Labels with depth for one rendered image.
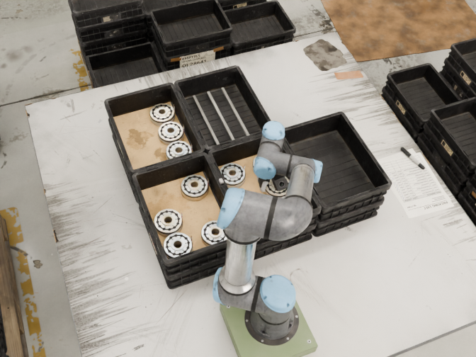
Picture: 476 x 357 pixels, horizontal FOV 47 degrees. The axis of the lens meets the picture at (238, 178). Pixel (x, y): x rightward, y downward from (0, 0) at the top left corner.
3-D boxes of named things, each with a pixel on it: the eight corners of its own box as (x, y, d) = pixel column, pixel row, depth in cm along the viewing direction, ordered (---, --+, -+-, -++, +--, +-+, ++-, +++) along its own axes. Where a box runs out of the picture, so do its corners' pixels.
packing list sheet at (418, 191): (457, 205, 230) (458, 204, 230) (410, 221, 225) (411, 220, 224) (416, 146, 248) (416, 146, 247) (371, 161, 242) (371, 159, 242)
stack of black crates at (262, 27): (271, 42, 367) (277, -2, 339) (290, 72, 351) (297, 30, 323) (214, 55, 357) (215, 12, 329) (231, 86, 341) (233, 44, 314)
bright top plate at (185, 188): (210, 193, 210) (210, 193, 210) (185, 199, 208) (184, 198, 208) (203, 173, 215) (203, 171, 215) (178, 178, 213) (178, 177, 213)
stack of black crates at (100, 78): (155, 69, 347) (151, 41, 329) (168, 103, 332) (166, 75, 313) (91, 84, 338) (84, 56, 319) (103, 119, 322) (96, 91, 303)
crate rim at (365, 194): (392, 188, 209) (394, 184, 207) (322, 212, 201) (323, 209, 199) (341, 114, 229) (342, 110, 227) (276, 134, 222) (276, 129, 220)
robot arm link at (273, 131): (259, 135, 183) (265, 116, 187) (258, 155, 192) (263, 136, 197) (282, 139, 182) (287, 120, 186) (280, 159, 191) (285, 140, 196)
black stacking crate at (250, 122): (273, 148, 230) (275, 130, 220) (206, 168, 222) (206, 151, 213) (236, 83, 250) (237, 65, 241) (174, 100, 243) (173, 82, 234)
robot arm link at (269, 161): (286, 172, 177) (292, 145, 183) (252, 164, 178) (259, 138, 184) (283, 185, 184) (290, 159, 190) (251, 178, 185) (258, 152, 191)
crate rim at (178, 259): (246, 239, 194) (247, 236, 192) (165, 268, 186) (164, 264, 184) (206, 154, 214) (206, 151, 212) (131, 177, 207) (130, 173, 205)
